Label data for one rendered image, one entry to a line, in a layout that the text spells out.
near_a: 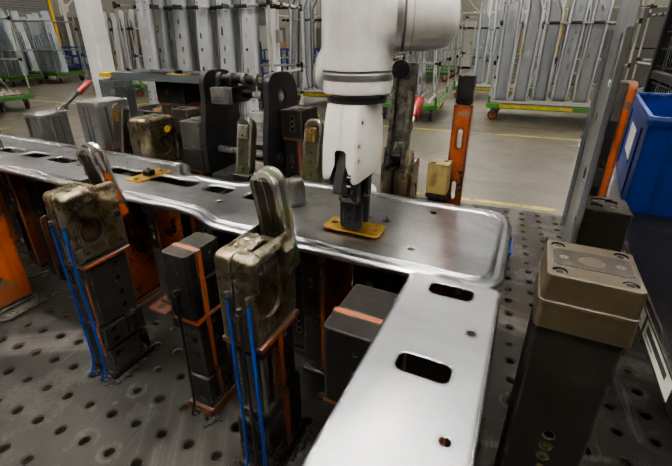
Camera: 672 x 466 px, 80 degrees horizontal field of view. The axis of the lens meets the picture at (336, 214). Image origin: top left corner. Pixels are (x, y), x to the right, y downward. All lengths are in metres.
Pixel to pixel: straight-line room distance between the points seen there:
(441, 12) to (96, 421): 0.76
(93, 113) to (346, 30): 0.82
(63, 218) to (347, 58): 0.47
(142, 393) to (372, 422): 0.55
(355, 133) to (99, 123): 0.81
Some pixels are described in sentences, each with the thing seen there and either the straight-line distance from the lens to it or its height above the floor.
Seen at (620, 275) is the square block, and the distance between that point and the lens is 0.43.
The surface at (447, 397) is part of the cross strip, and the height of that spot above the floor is 1.00.
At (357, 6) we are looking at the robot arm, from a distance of 0.47.
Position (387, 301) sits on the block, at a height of 0.98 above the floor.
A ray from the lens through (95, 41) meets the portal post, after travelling 4.61.
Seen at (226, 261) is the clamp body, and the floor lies 1.04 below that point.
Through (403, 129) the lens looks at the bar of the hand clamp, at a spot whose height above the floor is 1.11.
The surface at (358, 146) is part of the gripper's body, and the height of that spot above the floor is 1.13.
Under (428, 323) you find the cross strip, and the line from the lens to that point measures 0.41.
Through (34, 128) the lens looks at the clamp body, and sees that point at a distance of 1.42.
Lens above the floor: 1.25
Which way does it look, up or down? 24 degrees down
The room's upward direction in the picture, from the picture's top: straight up
